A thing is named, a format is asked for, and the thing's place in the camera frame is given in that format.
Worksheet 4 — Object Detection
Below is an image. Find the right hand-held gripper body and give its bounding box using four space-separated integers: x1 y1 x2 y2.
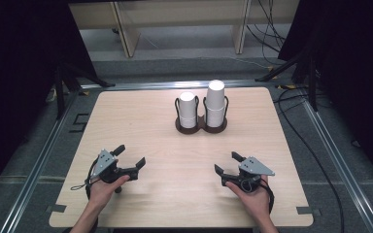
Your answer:
221 156 276 194

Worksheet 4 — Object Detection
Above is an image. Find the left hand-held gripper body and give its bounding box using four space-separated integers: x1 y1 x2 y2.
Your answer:
89 149 140 184

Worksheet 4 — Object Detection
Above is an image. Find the dark brown double cup holder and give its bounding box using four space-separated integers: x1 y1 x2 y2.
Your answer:
174 95 229 135

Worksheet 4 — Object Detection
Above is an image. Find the white paper cup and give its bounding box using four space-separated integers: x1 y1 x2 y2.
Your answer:
178 91 197 118

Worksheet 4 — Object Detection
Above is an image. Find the person's left hand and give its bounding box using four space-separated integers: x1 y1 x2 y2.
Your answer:
88 175 131 211

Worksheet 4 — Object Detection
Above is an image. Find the person's right hand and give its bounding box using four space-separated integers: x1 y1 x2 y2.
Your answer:
225 175 271 224

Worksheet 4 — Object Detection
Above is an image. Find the tall stack of white cups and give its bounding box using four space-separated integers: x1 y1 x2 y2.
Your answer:
205 79 226 128

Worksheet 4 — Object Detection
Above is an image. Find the grey tape strip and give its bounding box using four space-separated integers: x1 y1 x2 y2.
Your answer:
295 206 322 216
49 204 68 214

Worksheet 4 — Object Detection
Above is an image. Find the black tripod stand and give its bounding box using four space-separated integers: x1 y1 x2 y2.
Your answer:
254 45 321 113
51 61 117 121

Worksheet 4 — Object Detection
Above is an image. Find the black curtain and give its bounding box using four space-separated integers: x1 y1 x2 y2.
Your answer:
277 0 373 185
0 0 98 202

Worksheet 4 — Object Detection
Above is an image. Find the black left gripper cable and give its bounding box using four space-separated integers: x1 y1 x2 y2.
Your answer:
84 157 100 200

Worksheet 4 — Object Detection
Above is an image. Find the thin black wrist strap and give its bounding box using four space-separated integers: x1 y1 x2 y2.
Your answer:
70 183 90 192

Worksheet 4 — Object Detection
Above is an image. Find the black floor cable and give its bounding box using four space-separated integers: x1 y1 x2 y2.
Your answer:
272 85 346 233

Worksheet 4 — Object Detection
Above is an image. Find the aluminium floor rail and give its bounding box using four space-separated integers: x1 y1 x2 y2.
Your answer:
80 79 275 92
300 96 373 233
0 90 83 233

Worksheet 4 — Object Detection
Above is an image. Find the thin white cable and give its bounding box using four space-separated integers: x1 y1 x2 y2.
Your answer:
226 55 273 71

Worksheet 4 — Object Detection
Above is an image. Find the beige wooden bench frame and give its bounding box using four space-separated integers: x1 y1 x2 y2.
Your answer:
68 0 300 59

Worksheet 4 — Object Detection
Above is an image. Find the bundle of black cables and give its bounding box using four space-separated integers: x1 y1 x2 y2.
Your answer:
245 0 288 55

